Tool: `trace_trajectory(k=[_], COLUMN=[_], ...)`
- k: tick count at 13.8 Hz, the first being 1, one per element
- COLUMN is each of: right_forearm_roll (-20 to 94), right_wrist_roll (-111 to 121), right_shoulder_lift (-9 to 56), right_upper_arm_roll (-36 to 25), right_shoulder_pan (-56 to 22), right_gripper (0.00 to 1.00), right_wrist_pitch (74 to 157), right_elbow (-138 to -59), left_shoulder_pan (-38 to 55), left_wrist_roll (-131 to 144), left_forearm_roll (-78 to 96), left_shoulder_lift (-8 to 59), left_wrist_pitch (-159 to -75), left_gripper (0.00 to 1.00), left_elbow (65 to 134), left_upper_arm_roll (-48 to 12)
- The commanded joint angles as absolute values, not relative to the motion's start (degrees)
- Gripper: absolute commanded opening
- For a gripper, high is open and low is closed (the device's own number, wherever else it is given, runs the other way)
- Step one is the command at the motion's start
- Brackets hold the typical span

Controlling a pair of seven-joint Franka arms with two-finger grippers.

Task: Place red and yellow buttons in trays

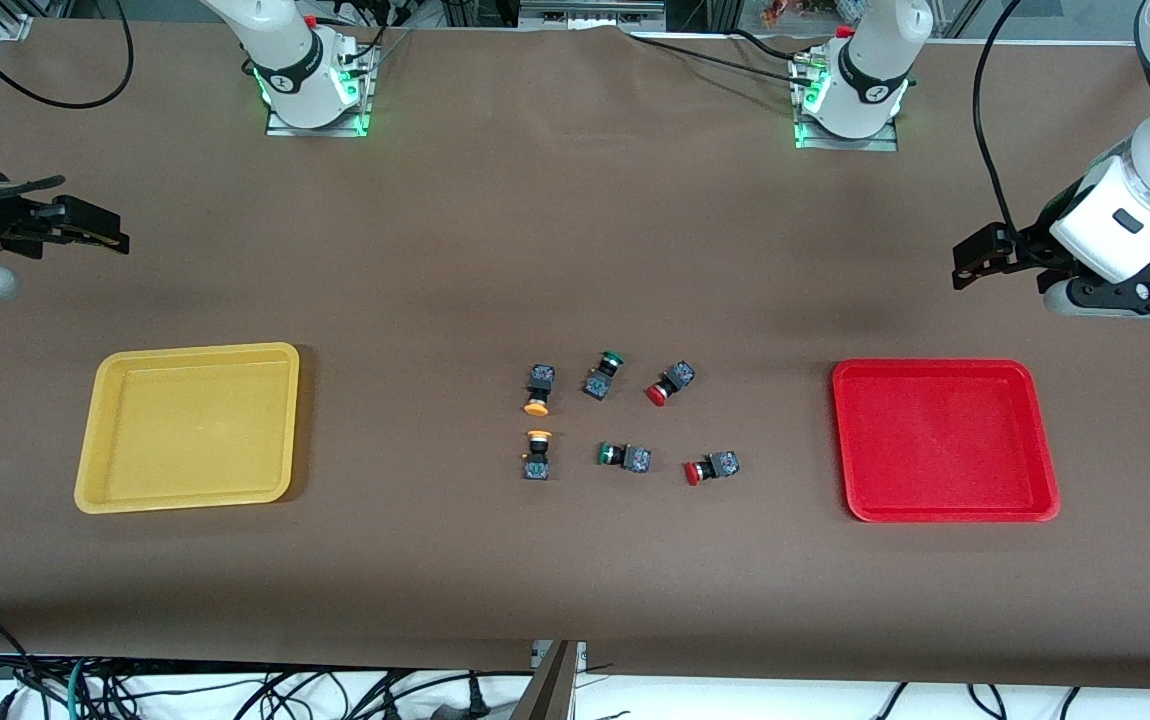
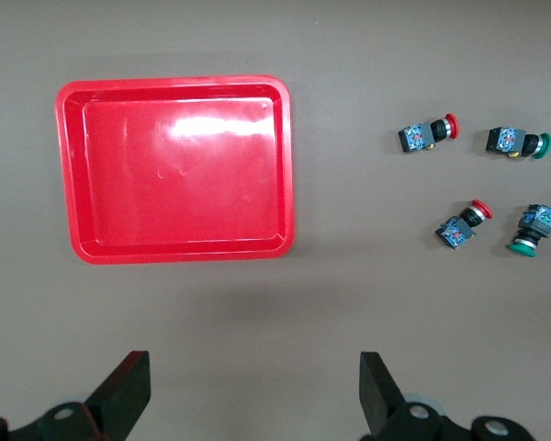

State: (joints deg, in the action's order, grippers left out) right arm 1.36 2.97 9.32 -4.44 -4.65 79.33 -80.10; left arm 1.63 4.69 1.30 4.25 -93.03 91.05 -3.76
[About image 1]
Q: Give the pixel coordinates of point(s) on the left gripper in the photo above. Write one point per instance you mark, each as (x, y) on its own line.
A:
(1029, 249)

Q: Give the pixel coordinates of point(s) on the red push button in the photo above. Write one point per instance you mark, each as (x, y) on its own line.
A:
(675, 378)
(720, 464)

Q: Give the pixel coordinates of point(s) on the yellow push button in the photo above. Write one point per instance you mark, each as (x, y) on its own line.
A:
(536, 465)
(538, 385)

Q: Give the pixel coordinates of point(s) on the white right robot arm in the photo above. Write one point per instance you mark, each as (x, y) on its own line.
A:
(300, 60)

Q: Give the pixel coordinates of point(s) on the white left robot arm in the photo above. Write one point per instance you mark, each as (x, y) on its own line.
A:
(875, 60)

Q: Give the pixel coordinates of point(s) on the red plastic tray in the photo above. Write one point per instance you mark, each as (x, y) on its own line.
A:
(945, 445)

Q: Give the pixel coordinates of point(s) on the yellow plastic tray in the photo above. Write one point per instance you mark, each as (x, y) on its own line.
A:
(190, 430)

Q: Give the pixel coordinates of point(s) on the orange background object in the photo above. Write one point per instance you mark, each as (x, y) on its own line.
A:
(778, 10)

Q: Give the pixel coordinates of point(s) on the green push button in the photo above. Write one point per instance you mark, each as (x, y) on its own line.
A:
(635, 460)
(597, 383)

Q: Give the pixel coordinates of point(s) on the grey metal fixture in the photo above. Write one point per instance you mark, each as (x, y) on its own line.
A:
(590, 12)

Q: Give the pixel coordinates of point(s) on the brown table cover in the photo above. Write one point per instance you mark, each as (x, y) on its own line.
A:
(575, 580)

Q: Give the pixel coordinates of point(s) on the black power plug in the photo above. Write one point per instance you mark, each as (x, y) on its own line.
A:
(475, 697)

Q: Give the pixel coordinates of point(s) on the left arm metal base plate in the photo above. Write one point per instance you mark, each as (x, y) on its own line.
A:
(885, 143)

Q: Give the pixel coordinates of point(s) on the aluminium frame corner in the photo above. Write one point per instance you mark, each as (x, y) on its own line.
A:
(13, 27)

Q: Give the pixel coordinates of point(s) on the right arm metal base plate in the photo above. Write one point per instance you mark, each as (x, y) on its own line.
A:
(280, 128)

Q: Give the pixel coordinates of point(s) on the small metal bracket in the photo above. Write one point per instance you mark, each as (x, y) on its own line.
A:
(580, 655)

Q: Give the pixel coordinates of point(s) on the dark metal post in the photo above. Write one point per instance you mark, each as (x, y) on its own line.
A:
(547, 690)

